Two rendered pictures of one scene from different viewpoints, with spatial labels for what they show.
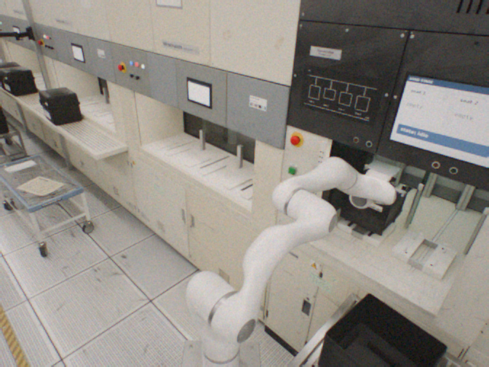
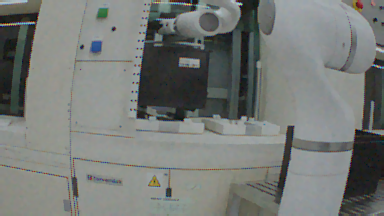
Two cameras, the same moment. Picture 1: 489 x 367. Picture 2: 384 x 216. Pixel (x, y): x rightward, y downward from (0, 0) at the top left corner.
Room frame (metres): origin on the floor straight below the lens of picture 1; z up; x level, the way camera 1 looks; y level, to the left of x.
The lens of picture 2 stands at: (0.51, 0.69, 1.02)
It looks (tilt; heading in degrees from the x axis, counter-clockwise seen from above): 3 degrees down; 298
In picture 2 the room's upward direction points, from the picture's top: 5 degrees clockwise
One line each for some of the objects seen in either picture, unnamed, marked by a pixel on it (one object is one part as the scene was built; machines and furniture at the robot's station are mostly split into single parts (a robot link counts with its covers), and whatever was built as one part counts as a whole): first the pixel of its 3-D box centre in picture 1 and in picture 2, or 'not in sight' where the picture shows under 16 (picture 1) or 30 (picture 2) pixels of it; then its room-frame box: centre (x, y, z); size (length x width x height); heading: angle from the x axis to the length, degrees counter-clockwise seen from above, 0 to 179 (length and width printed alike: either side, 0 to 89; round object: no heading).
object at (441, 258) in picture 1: (423, 252); (241, 125); (1.13, -0.87, 0.89); 0.22 x 0.21 x 0.04; 135
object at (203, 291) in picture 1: (214, 312); (315, 64); (0.65, 0.05, 1.07); 0.19 x 0.12 x 0.24; 43
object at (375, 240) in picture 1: (367, 224); (160, 121); (1.33, -0.68, 0.89); 0.22 x 0.21 x 0.04; 135
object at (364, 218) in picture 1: (375, 196); (164, 66); (1.33, -0.68, 1.06); 0.24 x 0.20 x 0.32; 46
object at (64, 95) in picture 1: (60, 105); not in sight; (2.95, 1.59, 0.93); 0.30 x 0.28 x 0.26; 43
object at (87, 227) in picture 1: (44, 198); not in sight; (2.45, 1.68, 0.24); 0.97 x 0.52 x 0.48; 48
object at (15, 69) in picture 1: (18, 80); not in sight; (3.78, 2.44, 0.93); 0.30 x 0.28 x 0.26; 48
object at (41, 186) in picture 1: (41, 185); not in sight; (2.31, 1.57, 0.47); 0.31 x 0.23 x 0.02; 67
